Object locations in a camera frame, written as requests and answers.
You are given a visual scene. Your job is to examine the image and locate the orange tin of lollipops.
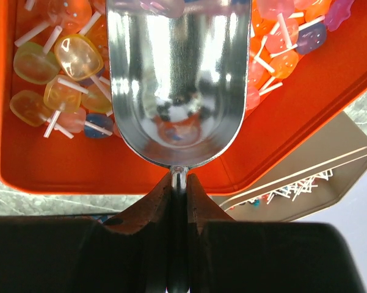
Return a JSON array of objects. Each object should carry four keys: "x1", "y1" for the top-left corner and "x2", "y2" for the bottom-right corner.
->
[{"x1": 0, "y1": 1, "x2": 367, "y2": 195}]

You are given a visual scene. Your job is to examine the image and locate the silver metal scoop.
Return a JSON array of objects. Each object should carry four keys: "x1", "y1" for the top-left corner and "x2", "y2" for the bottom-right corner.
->
[{"x1": 106, "y1": 1, "x2": 252, "y2": 194}]

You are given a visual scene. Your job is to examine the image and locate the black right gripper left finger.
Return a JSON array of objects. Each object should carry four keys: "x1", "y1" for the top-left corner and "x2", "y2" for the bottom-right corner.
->
[{"x1": 0, "y1": 176, "x2": 171, "y2": 292}]

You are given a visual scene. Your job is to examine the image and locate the beige tin of small lollipops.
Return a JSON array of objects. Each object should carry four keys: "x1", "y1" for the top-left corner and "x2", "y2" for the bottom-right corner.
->
[{"x1": 212, "y1": 112, "x2": 367, "y2": 222}]

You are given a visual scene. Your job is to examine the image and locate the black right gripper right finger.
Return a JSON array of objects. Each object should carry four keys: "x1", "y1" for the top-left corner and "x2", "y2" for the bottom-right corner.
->
[{"x1": 187, "y1": 175, "x2": 365, "y2": 292}]

